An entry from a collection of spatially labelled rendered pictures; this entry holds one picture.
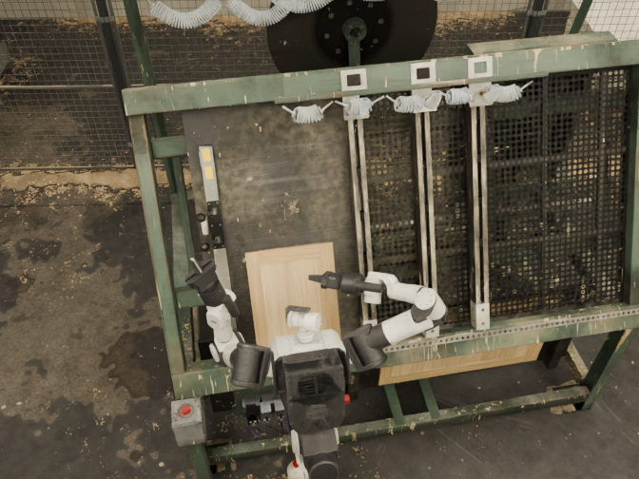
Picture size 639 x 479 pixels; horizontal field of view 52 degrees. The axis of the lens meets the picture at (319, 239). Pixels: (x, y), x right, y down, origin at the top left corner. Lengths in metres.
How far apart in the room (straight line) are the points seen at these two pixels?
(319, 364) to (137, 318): 2.22
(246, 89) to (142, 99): 0.39
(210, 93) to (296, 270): 0.82
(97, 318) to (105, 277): 0.35
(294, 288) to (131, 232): 2.26
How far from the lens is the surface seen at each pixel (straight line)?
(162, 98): 2.55
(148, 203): 2.66
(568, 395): 3.87
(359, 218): 2.70
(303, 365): 2.26
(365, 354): 2.39
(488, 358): 3.67
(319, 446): 2.48
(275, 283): 2.78
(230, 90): 2.54
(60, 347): 4.32
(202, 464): 3.11
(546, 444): 3.89
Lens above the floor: 3.29
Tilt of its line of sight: 45 degrees down
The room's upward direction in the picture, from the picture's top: straight up
